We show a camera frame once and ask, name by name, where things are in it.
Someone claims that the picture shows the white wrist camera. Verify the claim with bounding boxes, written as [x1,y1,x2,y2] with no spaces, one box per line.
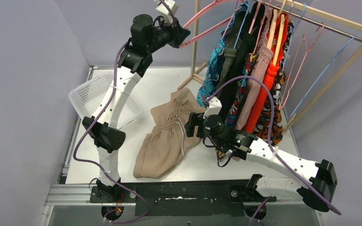
[154,0,179,18]
[203,97,222,119]

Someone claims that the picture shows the olive green shorts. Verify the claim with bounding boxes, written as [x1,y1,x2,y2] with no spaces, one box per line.
[213,10,248,91]

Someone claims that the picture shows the empty pink wire hanger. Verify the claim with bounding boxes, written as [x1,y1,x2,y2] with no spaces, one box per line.
[279,22,325,110]

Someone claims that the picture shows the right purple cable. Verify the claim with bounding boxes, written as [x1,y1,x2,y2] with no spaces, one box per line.
[205,75,342,226]

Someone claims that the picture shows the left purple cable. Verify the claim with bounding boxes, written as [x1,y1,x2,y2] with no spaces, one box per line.
[73,0,177,225]

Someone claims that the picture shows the black orange patterned shorts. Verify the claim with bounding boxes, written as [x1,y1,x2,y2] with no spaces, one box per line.
[253,18,295,146]

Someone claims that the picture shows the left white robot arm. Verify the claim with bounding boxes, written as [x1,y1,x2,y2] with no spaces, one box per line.
[75,13,190,201]

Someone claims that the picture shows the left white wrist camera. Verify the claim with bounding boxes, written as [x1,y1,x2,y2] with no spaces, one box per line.
[154,0,179,18]

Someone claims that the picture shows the beige shorts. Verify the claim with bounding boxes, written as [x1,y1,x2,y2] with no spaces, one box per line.
[132,88,205,179]

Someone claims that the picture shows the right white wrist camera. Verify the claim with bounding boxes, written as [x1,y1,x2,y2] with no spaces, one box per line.
[203,97,222,119]

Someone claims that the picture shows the orange red shorts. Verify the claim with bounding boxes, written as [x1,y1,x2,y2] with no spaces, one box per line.
[243,12,289,133]

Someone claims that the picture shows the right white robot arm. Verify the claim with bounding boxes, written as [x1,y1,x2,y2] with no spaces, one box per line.
[184,113,341,215]

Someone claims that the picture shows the turquoise shark print shorts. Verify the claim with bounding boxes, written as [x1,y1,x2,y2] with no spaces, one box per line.
[197,1,249,107]

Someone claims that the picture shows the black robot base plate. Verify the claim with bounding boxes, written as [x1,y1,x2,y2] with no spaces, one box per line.
[90,177,265,219]

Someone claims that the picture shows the wooden clothes rack frame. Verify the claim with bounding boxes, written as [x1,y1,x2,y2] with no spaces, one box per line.
[177,0,362,133]

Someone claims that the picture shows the pink plastic hanger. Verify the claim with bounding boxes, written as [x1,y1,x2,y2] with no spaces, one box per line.
[180,0,245,50]

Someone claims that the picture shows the purple cable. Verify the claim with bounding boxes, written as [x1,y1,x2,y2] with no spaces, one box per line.
[205,75,342,226]
[73,0,177,225]

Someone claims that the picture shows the white perforated plastic basket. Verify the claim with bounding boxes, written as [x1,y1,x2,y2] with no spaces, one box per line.
[68,73,142,129]

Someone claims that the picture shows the empty blue wire hanger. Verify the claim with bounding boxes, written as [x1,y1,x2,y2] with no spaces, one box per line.
[289,35,356,119]

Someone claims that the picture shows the metal clothes rail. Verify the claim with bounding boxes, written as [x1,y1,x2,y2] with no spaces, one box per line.
[253,0,362,43]

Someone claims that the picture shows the dusty pink shorts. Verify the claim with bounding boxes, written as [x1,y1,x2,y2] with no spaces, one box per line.
[235,9,274,130]

